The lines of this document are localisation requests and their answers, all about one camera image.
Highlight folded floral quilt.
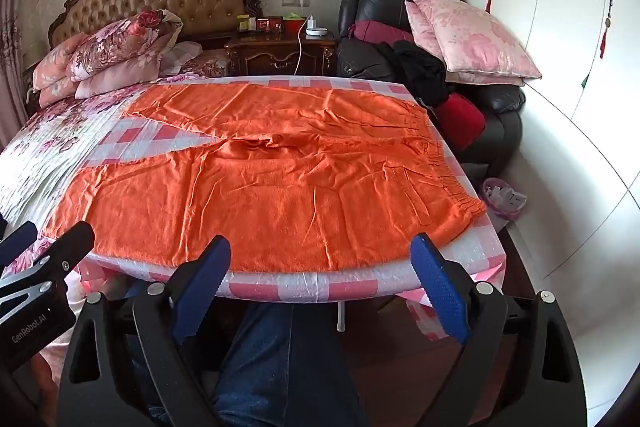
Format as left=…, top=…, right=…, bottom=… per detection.
left=67, top=8, right=184, bottom=82

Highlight red container with green lid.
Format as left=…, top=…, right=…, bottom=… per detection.
left=282, top=11, right=306, bottom=34

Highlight carved wooden nightstand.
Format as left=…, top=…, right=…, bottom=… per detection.
left=224, top=29, right=338, bottom=78

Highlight pink checkered tablecloth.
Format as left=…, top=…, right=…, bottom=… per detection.
left=75, top=74, right=508, bottom=343

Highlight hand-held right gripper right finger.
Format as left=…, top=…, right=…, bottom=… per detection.
left=409, top=233, right=588, bottom=427

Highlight plain pink pillow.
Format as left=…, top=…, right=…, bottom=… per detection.
left=75, top=52, right=168, bottom=100

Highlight long red tassel ornament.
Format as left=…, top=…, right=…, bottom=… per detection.
left=599, top=0, right=615, bottom=60

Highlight red cushion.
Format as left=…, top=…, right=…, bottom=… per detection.
left=434, top=93, right=487, bottom=151

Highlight orange pants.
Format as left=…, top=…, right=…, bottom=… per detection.
left=42, top=82, right=487, bottom=275

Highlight pink plaid pillow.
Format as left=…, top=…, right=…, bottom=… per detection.
left=159, top=41, right=203, bottom=76

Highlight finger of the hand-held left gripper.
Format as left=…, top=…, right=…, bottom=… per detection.
left=20, top=221, right=96, bottom=292
left=0, top=221, right=40, bottom=270

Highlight floral bedspread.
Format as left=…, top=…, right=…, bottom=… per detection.
left=0, top=77, right=166, bottom=228

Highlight white cable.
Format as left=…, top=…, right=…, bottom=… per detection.
left=294, top=14, right=312, bottom=76

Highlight maroon cloth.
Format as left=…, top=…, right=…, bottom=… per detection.
left=349, top=20, right=417, bottom=46

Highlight pink curtain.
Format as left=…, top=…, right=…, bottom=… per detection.
left=0, top=0, right=32, bottom=148

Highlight pink basket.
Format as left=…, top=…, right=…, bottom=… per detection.
left=481, top=177, right=529, bottom=223

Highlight black clothes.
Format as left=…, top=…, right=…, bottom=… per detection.
left=379, top=40, right=449, bottom=108

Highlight person's jeans leg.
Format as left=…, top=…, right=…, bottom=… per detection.
left=125, top=301, right=372, bottom=427

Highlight white wardrobe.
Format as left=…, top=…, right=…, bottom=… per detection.
left=459, top=0, right=640, bottom=343

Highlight large pink floral cushion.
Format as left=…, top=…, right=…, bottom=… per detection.
left=404, top=1, right=527, bottom=88
left=407, top=0, right=543, bottom=80

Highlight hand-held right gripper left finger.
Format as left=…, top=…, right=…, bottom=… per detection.
left=57, top=234, right=233, bottom=427

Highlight pink floral pillow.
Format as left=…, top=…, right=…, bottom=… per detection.
left=32, top=33, right=93, bottom=92

